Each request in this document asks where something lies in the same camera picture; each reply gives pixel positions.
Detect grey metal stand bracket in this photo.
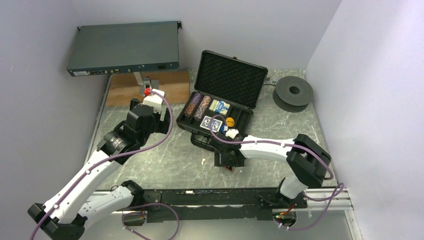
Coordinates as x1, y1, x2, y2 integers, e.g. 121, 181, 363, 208
133, 72, 159, 95

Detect purple chip stack in case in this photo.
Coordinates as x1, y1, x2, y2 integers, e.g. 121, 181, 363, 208
190, 92, 202, 106

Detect grey network switch box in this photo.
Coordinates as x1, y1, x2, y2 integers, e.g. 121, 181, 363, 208
66, 20, 182, 77

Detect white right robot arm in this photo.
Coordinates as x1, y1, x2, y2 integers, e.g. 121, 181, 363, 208
210, 130, 334, 208

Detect red triangular dealer button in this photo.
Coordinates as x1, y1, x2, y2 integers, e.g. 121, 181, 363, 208
223, 165, 234, 173

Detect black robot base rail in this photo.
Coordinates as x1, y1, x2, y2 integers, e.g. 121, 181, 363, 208
124, 187, 308, 223

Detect red handled clamp tool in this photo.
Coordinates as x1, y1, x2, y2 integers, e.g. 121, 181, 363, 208
263, 77, 277, 86

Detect blue patterned card deck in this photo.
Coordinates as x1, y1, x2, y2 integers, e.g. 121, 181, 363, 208
199, 115, 223, 133

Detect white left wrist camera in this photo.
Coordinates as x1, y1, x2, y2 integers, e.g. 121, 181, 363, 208
142, 88, 165, 113

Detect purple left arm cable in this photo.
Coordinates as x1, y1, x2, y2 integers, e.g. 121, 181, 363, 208
29, 88, 181, 240

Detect orange round button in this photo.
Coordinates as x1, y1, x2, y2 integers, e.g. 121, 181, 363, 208
225, 117, 235, 128

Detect black poker set case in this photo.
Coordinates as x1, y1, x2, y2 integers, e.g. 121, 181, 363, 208
176, 50, 268, 152

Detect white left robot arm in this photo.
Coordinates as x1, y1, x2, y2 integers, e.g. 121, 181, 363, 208
28, 94, 173, 240

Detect grey filament spool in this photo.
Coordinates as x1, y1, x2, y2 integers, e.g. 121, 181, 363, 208
272, 76, 314, 113

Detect wooden board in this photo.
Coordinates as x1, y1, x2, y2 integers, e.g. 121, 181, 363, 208
105, 70, 190, 107

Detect blue card deck box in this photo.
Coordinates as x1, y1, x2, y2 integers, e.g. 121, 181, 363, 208
209, 99, 231, 116

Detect orange black chip stack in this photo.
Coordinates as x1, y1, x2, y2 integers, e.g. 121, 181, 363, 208
184, 102, 197, 118

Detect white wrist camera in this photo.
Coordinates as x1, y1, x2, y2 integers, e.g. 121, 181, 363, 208
142, 88, 165, 113
225, 129, 239, 140

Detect orange blue chip stack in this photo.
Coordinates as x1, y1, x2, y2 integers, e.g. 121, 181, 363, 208
199, 95, 211, 108
193, 105, 207, 121

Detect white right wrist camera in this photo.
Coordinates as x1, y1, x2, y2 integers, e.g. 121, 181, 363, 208
225, 129, 239, 140

